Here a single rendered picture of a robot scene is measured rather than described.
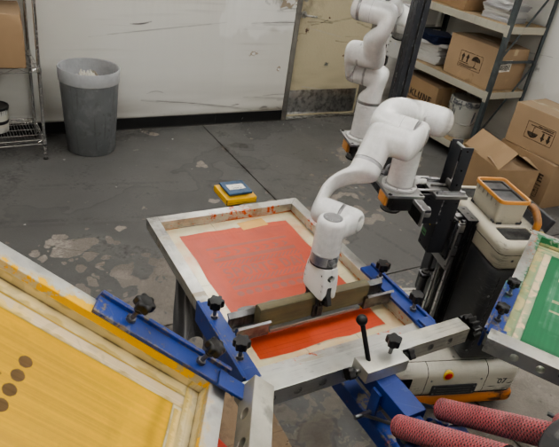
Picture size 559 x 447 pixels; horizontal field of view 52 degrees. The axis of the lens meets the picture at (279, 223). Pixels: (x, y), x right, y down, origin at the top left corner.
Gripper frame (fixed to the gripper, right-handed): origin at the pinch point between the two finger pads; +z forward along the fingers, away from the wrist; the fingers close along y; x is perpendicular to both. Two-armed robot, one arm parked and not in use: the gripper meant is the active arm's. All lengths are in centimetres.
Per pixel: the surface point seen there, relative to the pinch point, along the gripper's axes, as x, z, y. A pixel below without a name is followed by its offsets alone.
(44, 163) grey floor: 26, 100, 315
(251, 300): 11.5, 6.1, 14.4
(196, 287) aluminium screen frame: 26.4, 2.7, 20.7
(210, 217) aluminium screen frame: 7, 3, 58
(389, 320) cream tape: -23.1, 5.8, -7.2
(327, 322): -5.0, 6.0, -1.7
